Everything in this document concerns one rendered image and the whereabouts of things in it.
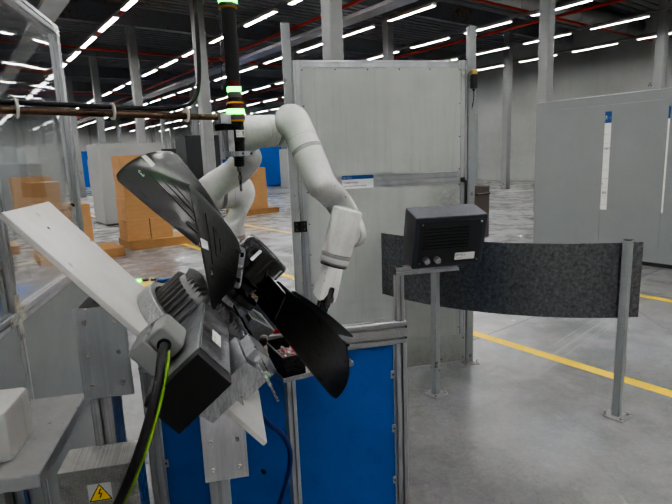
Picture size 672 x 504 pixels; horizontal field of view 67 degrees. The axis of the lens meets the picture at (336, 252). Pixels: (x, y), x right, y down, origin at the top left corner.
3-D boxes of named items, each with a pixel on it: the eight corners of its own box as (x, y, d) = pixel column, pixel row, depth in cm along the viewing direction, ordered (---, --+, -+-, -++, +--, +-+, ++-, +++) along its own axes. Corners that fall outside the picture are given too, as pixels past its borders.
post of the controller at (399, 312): (396, 322, 179) (395, 267, 175) (393, 319, 182) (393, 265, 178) (404, 321, 180) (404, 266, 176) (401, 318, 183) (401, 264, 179)
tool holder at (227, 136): (228, 156, 118) (225, 112, 116) (211, 157, 123) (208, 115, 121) (259, 155, 125) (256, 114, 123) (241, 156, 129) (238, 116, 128)
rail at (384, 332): (138, 374, 162) (136, 351, 161) (140, 369, 166) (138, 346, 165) (407, 342, 181) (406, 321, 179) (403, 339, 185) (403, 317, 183)
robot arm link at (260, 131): (234, 212, 197) (195, 218, 187) (223, 185, 200) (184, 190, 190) (292, 137, 159) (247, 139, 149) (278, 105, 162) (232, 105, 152)
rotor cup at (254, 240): (221, 291, 110) (265, 249, 110) (199, 257, 120) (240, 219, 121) (259, 320, 120) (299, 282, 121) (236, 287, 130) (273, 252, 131)
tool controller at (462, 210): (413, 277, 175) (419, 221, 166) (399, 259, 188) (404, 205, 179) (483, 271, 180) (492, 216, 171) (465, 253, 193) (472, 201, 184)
